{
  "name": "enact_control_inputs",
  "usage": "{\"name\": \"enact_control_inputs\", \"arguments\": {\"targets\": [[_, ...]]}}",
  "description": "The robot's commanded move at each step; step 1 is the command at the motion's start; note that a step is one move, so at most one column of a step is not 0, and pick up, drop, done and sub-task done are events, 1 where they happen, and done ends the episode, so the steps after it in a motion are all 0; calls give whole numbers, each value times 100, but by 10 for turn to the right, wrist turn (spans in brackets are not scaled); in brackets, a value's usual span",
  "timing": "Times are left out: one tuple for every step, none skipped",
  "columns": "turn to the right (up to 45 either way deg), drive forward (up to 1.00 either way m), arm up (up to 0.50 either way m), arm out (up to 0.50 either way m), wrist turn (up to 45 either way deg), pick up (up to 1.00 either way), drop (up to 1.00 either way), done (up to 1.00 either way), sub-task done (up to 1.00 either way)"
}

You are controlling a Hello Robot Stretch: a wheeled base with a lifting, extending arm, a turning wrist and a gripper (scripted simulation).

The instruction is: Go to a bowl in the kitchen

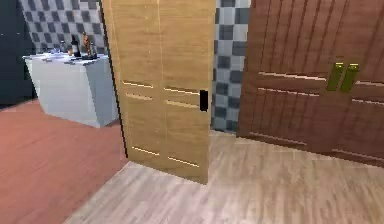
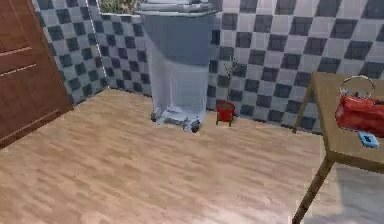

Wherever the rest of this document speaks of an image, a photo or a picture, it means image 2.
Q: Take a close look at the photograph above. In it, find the red kettle with metal handle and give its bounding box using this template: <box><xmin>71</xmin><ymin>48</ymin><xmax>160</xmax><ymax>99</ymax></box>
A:
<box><xmin>334</xmin><ymin>75</ymin><xmax>384</xmax><ymax>139</ymax></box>

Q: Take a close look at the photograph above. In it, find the brown wooden room door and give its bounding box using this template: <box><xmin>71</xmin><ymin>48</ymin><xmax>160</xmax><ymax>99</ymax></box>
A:
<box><xmin>0</xmin><ymin>0</ymin><xmax>75</xmax><ymax>150</ymax></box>

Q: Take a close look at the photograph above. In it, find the brown wooden table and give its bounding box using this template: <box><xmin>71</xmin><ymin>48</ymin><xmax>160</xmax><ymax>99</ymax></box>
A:
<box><xmin>291</xmin><ymin>71</ymin><xmax>384</xmax><ymax>224</ymax></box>

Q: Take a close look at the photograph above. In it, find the light blue phone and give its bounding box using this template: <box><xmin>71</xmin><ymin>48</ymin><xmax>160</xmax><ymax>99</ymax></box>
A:
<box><xmin>357</xmin><ymin>130</ymin><xmax>380</xmax><ymax>149</ymax></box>

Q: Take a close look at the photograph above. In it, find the green plant in white planter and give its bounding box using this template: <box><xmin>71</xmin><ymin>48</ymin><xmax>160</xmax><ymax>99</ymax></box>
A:
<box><xmin>97</xmin><ymin>0</ymin><xmax>142</xmax><ymax>17</ymax></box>

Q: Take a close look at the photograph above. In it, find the grey wheeled bin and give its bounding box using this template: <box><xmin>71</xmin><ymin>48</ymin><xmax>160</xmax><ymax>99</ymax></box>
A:
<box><xmin>137</xmin><ymin>0</ymin><xmax>219</xmax><ymax>134</ymax></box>

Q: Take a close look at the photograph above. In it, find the house plant in red pot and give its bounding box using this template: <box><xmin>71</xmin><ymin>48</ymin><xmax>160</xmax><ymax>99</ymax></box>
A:
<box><xmin>215</xmin><ymin>56</ymin><xmax>244</xmax><ymax>128</ymax></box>

